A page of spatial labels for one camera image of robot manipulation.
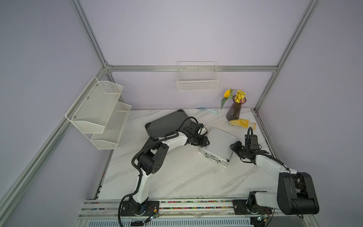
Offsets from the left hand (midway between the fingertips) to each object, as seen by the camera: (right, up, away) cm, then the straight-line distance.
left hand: (206, 145), depth 93 cm
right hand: (+17, -2, -1) cm, 17 cm away
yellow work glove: (+32, +15, +17) cm, 39 cm away
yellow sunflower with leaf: (+15, +35, +3) cm, 38 cm away
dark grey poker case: (-25, +15, +8) cm, 30 cm away
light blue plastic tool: (+9, +25, +25) cm, 37 cm away
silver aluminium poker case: (+8, -2, -3) cm, 9 cm away
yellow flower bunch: (+23, +33, +2) cm, 40 cm away
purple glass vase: (+23, +23, +13) cm, 35 cm away
